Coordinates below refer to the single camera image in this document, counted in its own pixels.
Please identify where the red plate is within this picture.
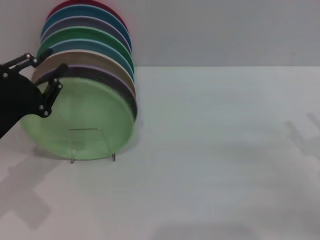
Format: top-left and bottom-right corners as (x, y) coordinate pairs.
(51, 0), (129, 31)

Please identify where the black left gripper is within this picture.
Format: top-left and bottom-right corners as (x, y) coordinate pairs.
(0, 48), (69, 140)

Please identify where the clear acrylic plate rack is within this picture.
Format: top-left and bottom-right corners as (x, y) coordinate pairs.
(67, 127), (117, 165)

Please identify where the beige plate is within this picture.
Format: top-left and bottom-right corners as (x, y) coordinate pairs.
(31, 49), (137, 99)

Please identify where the dark green plate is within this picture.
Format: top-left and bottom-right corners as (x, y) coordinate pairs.
(36, 26), (135, 73)

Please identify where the grey purple plate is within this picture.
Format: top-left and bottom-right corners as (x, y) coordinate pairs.
(39, 16), (133, 55)

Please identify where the teal plate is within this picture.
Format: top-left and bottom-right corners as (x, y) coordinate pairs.
(40, 4), (132, 51)

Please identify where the lavender plate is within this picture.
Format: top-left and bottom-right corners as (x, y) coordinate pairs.
(32, 63), (139, 123)

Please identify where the light blue plate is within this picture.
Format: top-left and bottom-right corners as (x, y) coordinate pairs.
(43, 38), (136, 81)

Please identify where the light green plate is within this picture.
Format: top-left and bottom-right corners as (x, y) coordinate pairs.
(19, 76), (137, 161)

